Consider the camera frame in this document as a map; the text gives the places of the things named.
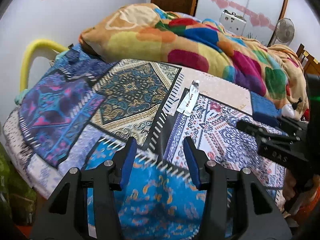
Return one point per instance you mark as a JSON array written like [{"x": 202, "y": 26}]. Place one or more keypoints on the colourful fleece blanket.
[{"x": 146, "y": 32}]

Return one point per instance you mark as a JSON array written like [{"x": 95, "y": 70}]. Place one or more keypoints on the white squeezed tube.
[{"x": 188, "y": 103}]

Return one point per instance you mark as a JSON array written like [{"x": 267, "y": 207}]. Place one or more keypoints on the white standing fan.
[{"x": 284, "y": 31}]

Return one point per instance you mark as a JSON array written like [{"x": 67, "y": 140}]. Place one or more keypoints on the blue patchwork bedspread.
[{"x": 65, "y": 132}]

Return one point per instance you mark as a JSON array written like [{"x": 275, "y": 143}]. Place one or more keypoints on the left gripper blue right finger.
[{"x": 196, "y": 160}]

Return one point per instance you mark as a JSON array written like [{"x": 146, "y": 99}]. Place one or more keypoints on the wooden headboard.
[{"x": 310, "y": 64}]

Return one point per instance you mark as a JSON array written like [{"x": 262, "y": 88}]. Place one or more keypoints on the wardrobe with heart stickers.
[{"x": 261, "y": 15}]

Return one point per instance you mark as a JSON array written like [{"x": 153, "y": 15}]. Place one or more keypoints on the green leaf fabric bag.
[{"x": 18, "y": 200}]

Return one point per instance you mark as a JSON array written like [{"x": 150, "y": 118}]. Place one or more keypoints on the white spray bottle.
[{"x": 288, "y": 110}]

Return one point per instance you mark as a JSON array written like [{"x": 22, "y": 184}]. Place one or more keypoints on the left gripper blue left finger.
[{"x": 123, "y": 160}]

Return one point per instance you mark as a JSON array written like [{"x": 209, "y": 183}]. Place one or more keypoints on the white cabinet with holes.
[{"x": 232, "y": 22}]

